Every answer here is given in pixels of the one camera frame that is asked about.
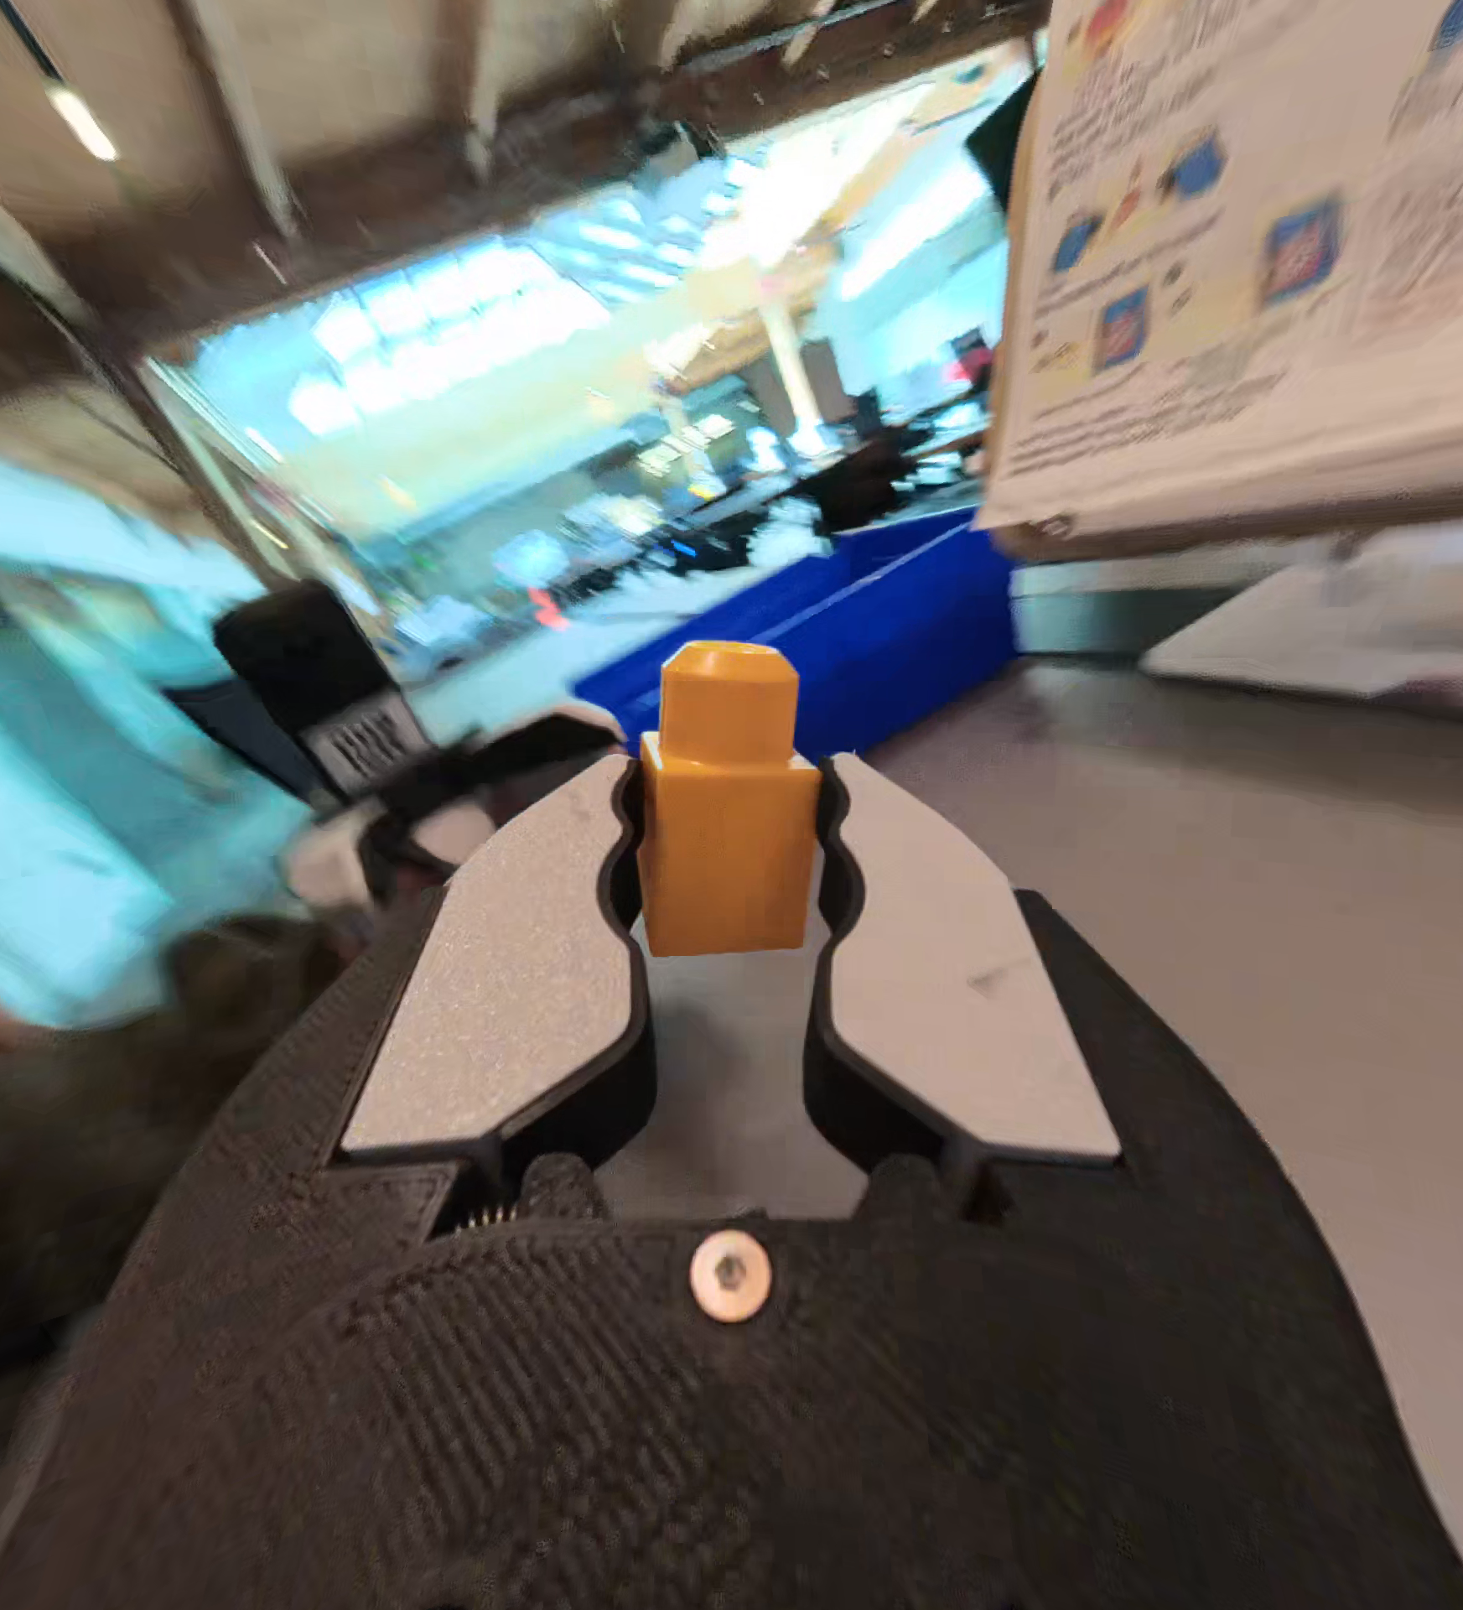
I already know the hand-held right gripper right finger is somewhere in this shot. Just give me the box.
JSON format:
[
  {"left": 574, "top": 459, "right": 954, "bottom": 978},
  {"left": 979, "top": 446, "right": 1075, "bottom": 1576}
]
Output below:
[{"left": 804, "top": 751, "right": 1127, "bottom": 1165}]

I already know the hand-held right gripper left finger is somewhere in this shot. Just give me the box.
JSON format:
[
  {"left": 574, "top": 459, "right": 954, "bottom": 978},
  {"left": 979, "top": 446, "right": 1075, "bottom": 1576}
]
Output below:
[{"left": 341, "top": 751, "right": 663, "bottom": 1159}]

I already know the yellow toy block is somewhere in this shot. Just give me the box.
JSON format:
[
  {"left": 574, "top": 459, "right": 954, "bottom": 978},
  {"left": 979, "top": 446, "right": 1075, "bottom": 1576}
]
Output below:
[{"left": 638, "top": 640, "right": 825, "bottom": 956}]

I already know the blue plastic bin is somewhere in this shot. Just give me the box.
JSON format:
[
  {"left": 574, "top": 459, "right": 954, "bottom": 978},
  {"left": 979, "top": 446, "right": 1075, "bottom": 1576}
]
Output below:
[{"left": 574, "top": 509, "right": 1023, "bottom": 763}]

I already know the person's left forearm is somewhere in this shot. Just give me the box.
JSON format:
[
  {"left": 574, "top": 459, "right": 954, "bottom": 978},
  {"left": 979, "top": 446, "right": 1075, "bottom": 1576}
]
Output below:
[{"left": 0, "top": 914, "right": 359, "bottom": 1271}]

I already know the brown backing board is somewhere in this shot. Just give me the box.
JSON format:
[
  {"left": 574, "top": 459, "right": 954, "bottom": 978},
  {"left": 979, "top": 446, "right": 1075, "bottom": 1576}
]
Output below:
[{"left": 979, "top": 0, "right": 1463, "bottom": 565}]

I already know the ceiling spot lamp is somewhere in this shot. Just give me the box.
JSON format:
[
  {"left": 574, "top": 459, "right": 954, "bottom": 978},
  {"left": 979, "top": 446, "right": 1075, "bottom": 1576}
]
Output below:
[{"left": 43, "top": 78, "right": 122, "bottom": 164}]

